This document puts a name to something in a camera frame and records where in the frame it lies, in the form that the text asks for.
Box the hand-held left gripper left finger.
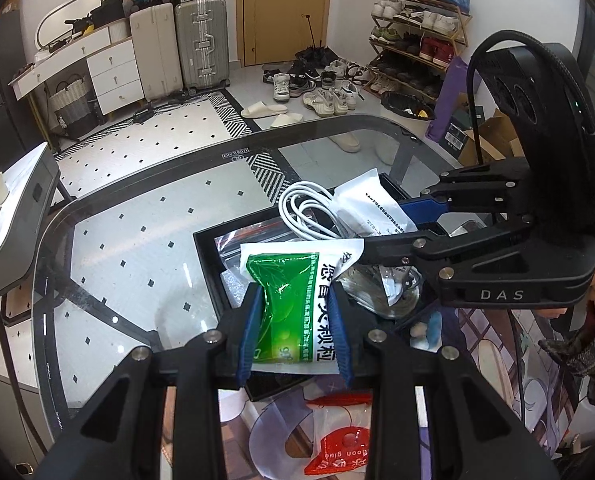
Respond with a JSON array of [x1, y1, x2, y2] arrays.
[[42, 282, 264, 480]]

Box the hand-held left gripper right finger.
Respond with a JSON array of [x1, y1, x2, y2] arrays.
[[326, 285, 561, 480]]

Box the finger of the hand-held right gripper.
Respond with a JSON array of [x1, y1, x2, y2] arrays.
[[360, 216, 534, 284], [399, 157, 534, 229]]

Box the white printed packet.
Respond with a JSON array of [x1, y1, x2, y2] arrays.
[[333, 167, 418, 238]]

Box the green white packet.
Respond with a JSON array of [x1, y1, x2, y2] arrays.
[[239, 237, 368, 376]]

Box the black rectangular box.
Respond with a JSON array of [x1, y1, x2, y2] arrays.
[[192, 172, 428, 403]]

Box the white cable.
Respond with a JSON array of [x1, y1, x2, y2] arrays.
[[278, 180, 351, 243]]

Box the person's right forearm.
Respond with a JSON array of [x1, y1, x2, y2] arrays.
[[537, 320, 595, 421]]

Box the clear plastic bag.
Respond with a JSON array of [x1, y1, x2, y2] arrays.
[[340, 260, 423, 318]]

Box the brown cardboard box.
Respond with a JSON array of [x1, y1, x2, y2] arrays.
[[460, 110, 525, 166]]

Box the dark green box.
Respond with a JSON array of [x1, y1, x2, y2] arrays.
[[440, 110, 478, 153]]

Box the black round basket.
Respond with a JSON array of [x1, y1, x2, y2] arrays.
[[380, 91, 435, 121]]

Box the purple rolled mat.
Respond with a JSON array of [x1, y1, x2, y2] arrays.
[[425, 56, 482, 146]]

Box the red plastic packet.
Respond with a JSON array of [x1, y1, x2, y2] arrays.
[[303, 392, 375, 478]]

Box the printed cartoon table mat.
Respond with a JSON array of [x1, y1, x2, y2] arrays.
[[218, 305, 595, 480]]

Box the pile of loose sneakers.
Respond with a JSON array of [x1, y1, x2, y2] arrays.
[[262, 57, 373, 113]]

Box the wooden shoe rack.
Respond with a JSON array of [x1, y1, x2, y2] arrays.
[[367, 0, 473, 101]]

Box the black umbrella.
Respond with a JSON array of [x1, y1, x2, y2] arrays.
[[295, 15, 335, 68]]

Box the rows of racked shoes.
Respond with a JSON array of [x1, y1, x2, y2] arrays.
[[367, 0, 471, 98]]

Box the black white patterned rug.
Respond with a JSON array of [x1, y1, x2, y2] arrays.
[[52, 87, 303, 196]]

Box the wooden door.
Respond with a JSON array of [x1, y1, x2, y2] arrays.
[[236, 0, 334, 67]]

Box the grey side table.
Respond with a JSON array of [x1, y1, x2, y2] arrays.
[[0, 141, 62, 306]]

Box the silver suitcase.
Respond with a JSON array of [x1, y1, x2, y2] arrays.
[[174, 0, 230, 93]]

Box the woven wicker basket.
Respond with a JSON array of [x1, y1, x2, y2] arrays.
[[46, 74, 96, 138]]

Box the white dresser with drawers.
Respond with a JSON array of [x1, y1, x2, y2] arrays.
[[8, 17, 146, 116]]

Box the beige suitcase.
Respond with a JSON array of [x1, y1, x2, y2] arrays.
[[129, 2, 184, 101]]

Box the black handbag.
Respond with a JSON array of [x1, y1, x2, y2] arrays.
[[88, 0, 123, 28]]

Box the dark grey fridge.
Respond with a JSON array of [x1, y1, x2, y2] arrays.
[[0, 7, 26, 161]]

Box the white oval mirror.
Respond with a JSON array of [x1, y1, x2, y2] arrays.
[[35, 0, 107, 51]]

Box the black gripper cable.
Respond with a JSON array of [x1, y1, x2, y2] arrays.
[[465, 30, 595, 171]]

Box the thick black cable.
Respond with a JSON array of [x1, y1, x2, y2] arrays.
[[0, 260, 48, 456]]

